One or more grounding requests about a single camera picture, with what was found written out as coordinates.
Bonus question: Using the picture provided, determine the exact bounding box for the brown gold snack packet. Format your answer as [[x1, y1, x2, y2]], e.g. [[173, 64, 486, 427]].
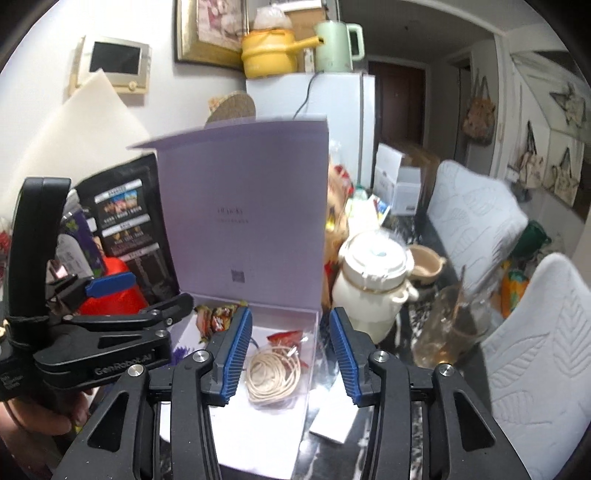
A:
[[193, 302, 246, 342]]

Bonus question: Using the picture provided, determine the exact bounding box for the clear bag with white cord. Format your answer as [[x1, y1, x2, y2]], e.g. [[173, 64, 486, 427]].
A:
[[242, 330, 315, 408]]

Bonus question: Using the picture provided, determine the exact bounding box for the red gold cartoon snack packet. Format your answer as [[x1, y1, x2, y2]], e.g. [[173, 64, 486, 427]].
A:
[[266, 330, 308, 357]]

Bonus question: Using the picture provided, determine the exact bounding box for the lavender gift box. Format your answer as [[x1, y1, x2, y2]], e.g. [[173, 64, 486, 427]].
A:
[[143, 116, 329, 479]]

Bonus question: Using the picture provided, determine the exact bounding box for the red plastic container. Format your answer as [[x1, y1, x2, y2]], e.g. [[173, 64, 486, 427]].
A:
[[78, 257, 148, 315]]

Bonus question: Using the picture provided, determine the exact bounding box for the cream ceramic jar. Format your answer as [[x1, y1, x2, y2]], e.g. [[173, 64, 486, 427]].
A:
[[332, 230, 419, 344]]

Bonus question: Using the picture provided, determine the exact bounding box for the black printed pouch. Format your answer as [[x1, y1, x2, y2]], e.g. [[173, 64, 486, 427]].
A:
[[75, 154, 179, 305]]

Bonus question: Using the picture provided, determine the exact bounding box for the glass cup with spoon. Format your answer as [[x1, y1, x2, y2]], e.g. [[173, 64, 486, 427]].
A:
[[412, 266, 491, 369]]

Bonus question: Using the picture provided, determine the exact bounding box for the white foam board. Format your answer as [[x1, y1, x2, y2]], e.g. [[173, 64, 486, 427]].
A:
[[1, 71, 149, 219]]

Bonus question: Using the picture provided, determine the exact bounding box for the white small carton box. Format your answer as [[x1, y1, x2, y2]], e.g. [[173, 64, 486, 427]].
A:
[[374, 144, 422, 216]]

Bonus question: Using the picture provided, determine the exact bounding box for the grey leaf pattern chair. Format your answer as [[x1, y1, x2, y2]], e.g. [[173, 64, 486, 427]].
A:
[[481, 253, 590, 479]]

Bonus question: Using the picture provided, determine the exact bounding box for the white mini fridge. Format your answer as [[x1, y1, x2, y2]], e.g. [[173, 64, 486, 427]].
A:
[[245, 72, 376, 188]]

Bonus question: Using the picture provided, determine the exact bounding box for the hanging tote bag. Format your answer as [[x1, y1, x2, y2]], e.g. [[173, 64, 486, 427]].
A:
[[462, 76, 496, 146]]

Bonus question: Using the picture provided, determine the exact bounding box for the gold framed picture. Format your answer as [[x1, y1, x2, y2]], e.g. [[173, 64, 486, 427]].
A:
[[174, 0, 247, 71]]

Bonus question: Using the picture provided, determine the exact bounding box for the green electric kettle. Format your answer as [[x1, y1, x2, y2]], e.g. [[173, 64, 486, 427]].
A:
[[314, 20, 366, 73]]

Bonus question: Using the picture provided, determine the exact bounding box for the yellow pot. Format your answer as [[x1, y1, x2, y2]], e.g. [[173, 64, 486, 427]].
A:
[[242, 29, 325, 79]]

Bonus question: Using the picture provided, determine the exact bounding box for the wall intercom panel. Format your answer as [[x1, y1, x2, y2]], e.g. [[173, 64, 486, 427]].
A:
[[68, 36, 151, 95]]

